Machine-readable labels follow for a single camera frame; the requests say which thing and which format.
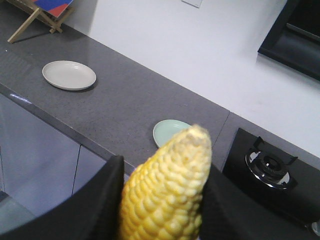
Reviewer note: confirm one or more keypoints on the yellow corn cob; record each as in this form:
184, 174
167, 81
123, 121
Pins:
161, 199

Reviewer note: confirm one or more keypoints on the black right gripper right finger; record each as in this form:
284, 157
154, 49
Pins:
229, 214

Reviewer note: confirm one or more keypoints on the black gas stove top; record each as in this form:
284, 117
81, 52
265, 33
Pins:
301, 203

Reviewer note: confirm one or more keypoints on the gas burner with grate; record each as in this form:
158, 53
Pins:
268, 168

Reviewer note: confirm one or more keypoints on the wooden stand with colourful board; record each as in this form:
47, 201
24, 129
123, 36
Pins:
52, 13

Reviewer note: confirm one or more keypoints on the grey lower cabinet doors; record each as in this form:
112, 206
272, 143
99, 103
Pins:
41, 166

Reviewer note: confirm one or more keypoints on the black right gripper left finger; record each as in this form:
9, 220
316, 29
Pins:
90, 214

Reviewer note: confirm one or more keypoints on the white wall socket plate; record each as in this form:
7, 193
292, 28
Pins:
194, 3

